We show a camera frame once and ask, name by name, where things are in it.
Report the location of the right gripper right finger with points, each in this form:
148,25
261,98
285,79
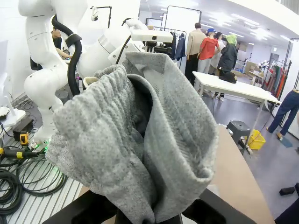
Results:
210,210

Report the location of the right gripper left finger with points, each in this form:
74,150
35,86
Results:
81,210

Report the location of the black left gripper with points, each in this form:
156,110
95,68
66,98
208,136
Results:
161,47

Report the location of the grey fleece training pants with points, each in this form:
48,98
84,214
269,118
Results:
112,140

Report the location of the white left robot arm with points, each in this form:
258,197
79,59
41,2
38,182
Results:
44,70

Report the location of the clothes rack with dark garments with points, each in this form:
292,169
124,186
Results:
178,44

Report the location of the person in beige jacket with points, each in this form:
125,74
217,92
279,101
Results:
194,46

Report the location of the black framed white board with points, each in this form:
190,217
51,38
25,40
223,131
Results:
182,18

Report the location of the person in red shirt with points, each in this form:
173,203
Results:
208,51

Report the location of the person in white top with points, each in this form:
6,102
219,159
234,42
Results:
219,44

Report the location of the person in green hood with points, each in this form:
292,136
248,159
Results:
229,56

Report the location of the black bag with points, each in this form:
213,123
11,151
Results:
228,77

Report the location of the small black floor block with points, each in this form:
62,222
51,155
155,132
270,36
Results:
287,191

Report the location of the white rectangular table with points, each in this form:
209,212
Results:
233,87

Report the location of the grey plastic stool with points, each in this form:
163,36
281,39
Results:
239,130

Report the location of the yellow plastic basket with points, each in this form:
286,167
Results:
257,139

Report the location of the cardboard boxes stack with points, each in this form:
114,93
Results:
251,68

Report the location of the black box on plate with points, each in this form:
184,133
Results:
22,127

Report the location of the blue floor mat piece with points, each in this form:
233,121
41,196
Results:
286,142

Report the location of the seated man in black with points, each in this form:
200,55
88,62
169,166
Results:
57,40

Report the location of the clothes rack with colourful garments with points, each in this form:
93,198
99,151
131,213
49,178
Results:
276,79

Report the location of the person in blue jeans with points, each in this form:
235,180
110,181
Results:
285,109

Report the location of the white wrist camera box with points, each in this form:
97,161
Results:
151,36

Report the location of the ribbed aluminium base plate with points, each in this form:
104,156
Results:
35,205

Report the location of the camera on black stand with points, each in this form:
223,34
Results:
94,14

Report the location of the white stand bracket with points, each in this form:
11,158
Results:
11,114

